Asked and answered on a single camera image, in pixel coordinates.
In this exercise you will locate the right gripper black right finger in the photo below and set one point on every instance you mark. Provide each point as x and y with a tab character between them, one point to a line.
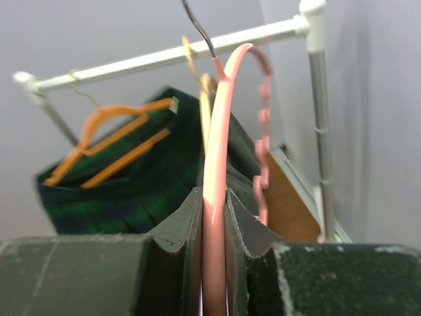
270	276

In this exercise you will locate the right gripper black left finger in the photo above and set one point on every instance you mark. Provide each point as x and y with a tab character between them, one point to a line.
157	273

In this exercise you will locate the pink wavy hanger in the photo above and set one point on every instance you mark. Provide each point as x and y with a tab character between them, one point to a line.
214	181

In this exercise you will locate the cream plastic hanger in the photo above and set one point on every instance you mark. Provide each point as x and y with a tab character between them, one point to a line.
207	90

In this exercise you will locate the green plaid pleated skirt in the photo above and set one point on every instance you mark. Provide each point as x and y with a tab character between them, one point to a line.
147	191

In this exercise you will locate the orange plastic hanger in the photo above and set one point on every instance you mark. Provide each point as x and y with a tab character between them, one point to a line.
91	126

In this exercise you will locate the white clothes rack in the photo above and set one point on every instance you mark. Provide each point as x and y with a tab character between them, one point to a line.
309	24

